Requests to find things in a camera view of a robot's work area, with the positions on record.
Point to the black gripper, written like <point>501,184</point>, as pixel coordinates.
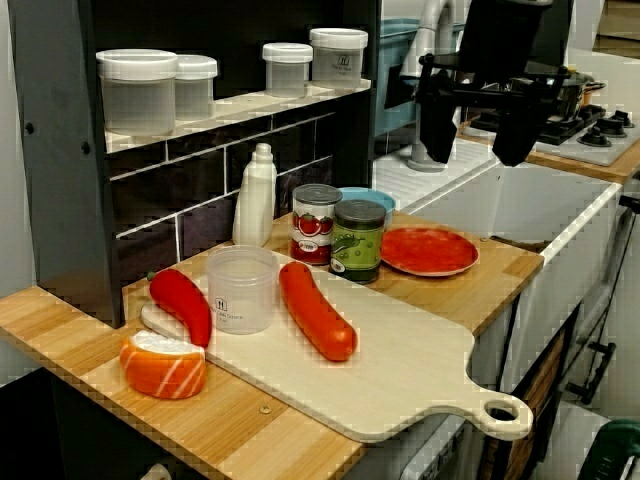
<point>500,40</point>

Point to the light blue bowl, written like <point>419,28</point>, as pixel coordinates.
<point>370,195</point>

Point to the red orange plate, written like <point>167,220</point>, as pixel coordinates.
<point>435,252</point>

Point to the grey toy faucet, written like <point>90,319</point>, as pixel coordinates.
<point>425,162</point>

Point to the black stove burner grate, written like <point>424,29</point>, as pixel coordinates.
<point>565,131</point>

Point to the stainless steel pot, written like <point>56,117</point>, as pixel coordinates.
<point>575,97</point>

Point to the white toy sink unit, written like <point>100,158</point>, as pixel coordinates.
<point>550,210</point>

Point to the blue plastic bin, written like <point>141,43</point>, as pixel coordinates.
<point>392,65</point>

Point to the black stove knob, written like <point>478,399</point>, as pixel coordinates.
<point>619,122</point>
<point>594,137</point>

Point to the grey stove top panel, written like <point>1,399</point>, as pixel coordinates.
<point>617,154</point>

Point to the tall clear jar white lid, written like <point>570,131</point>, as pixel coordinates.
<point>337,55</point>

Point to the green pea print can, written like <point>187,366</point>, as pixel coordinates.
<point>357,245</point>

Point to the tomato print can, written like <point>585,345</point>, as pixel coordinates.
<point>310,230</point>

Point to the small clear jar white lid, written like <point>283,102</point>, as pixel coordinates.
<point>287,70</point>

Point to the white plastic bottle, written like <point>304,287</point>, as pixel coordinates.
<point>255,210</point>

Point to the light wooden cutting board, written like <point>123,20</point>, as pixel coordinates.
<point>400,360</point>

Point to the orange toy sausage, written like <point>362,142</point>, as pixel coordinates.
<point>320,315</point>

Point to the light wooden shelf board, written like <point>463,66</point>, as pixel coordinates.
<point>235,111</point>

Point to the dark tile backsplash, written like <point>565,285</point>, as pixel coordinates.
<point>200,170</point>

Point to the clear plastic cup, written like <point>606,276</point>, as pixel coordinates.
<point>242,300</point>

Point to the grey dishwasher control panel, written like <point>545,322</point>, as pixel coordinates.
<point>445,455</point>

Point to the red toy chili pepper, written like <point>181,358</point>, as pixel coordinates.
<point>185,305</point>

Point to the large clear jar white lid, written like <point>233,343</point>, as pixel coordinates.
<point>137,95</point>

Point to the dark green tool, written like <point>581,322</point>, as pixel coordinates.
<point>620,450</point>

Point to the salmon sushi toy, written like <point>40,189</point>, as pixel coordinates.
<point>160,370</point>

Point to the dark grey shelf unit frame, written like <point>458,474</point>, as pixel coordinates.
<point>60,150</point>

